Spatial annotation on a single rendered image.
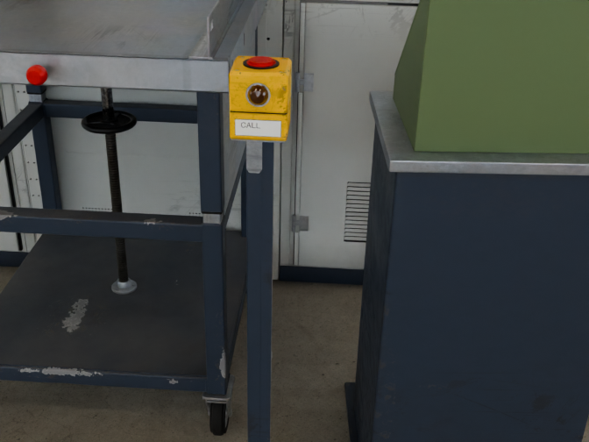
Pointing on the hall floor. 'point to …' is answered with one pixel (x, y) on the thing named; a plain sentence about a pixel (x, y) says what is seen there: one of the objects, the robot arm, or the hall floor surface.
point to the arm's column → (473, 308)
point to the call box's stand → (259, 286)
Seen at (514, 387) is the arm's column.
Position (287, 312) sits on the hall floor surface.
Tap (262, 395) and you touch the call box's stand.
